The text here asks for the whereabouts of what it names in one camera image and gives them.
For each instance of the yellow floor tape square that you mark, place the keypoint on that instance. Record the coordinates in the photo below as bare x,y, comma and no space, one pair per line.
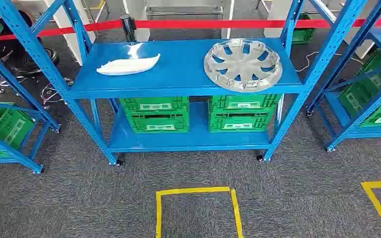
159,213
374,203

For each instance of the black stanchion post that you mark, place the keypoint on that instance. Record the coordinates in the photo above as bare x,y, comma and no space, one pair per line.
128,28

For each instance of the black stool with chrome base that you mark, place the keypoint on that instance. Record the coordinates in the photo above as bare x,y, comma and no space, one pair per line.
34,60

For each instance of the red barrier belt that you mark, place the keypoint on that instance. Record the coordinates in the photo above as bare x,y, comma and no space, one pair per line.
210,24

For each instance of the person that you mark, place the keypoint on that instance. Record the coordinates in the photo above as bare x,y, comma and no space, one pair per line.
0,36

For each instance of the white plastic car part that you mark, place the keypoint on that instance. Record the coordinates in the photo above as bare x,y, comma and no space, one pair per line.
128,65

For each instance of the blue metal shelf rack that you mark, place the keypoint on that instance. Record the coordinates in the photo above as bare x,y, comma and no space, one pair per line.
19,95
351,131
184,69

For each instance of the silver wheel hubcap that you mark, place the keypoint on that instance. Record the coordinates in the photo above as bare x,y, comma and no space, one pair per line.
243,70

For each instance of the white table frame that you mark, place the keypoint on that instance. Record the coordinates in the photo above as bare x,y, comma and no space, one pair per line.
139,10

